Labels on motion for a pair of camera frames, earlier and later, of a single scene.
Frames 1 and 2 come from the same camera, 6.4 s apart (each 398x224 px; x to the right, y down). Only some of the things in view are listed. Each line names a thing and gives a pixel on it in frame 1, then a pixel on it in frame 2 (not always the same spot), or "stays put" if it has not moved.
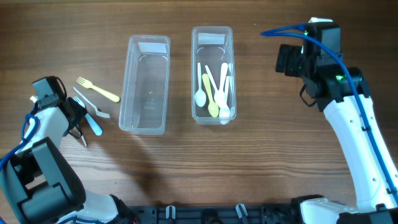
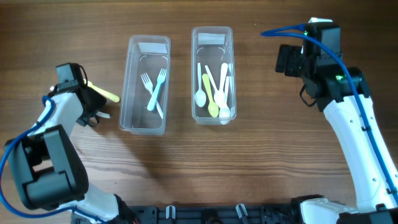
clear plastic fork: (84, 140) -> (148, 86)
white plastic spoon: (217, 96) stays put
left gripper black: (80, 111) -> (99, 101)
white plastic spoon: (225, 112) stays put
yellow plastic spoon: (212, 107) stays put
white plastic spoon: (220, 95) stays put
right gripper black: (293, 53) stays put
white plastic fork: (97, 129) -> (161, 78)
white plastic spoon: (200, 98) stays put
